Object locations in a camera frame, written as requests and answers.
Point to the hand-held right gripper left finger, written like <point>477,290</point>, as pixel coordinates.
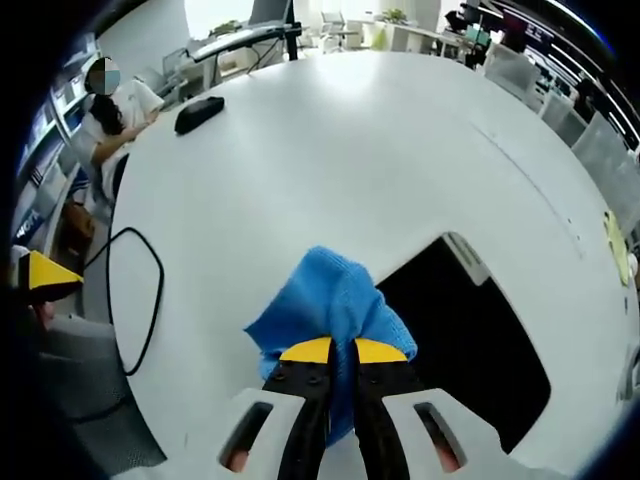
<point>300,400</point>

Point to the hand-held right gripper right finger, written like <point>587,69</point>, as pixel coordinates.
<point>390,400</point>

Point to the blue cleaning cloth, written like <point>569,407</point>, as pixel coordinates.
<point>330,295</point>

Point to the yellow cloth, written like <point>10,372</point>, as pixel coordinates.
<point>617,250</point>

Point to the black oblong case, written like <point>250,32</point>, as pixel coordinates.
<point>197,114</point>

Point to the green potted plant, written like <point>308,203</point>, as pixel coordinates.
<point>225,27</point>
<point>395,15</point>

